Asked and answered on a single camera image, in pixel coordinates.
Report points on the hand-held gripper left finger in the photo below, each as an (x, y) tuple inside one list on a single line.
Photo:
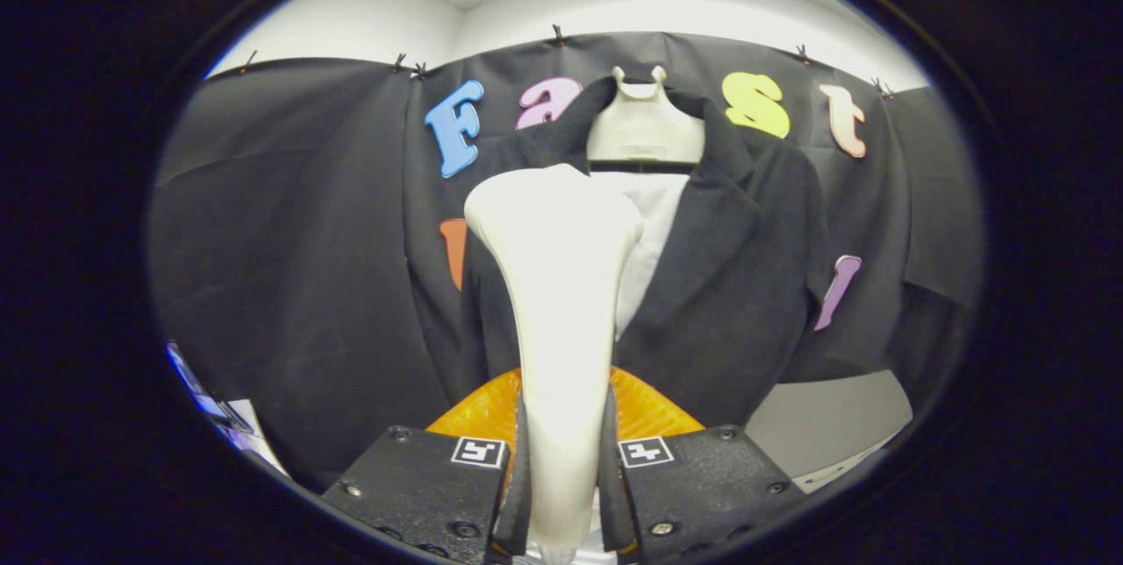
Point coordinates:
[(516, 504)]

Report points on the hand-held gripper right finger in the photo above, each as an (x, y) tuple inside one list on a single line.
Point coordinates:
[(611, 504)]

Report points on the white garment steamer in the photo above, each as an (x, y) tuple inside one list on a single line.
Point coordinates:
[(561, 328)]

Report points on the black suit jacket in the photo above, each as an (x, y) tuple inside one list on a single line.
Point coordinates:
[(728, 284)]

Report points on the cream plastic garment hanger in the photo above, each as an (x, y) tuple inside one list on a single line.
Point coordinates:
[(645, 131)]

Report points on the grey cabinet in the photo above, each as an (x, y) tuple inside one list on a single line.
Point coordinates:
[(825, 416)]

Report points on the black backdrop cloth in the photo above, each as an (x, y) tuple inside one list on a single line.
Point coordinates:
[(281, 240)]

